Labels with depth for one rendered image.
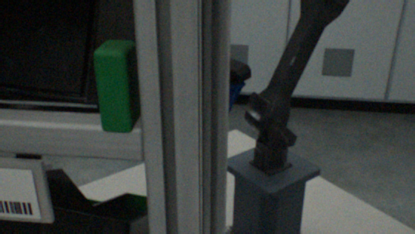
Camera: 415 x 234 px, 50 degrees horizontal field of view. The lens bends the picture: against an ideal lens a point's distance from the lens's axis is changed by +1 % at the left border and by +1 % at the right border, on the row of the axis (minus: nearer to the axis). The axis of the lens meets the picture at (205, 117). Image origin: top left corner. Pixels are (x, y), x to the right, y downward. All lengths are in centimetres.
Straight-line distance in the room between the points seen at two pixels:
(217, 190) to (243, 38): 316
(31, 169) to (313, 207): 101
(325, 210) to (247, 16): 249
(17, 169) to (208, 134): 19
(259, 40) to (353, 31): 69
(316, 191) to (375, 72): 253
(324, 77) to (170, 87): 349
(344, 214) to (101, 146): 101
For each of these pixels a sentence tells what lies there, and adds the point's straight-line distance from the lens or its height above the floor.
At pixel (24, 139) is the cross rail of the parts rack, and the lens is 19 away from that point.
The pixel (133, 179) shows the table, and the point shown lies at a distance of 124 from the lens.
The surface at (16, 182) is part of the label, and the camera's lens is 19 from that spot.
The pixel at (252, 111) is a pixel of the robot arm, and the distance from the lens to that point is 85.
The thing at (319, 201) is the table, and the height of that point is 86.
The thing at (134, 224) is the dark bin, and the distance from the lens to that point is 28.
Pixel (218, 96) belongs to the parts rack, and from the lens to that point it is 34.
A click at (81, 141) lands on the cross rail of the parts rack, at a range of 18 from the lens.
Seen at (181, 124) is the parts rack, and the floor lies 148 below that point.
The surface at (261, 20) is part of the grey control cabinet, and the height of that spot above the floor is 73.
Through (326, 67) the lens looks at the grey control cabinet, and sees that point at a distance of 360.
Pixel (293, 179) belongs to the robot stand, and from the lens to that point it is 89.
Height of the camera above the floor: 155
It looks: 26 degrees down
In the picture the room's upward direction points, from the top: straight up
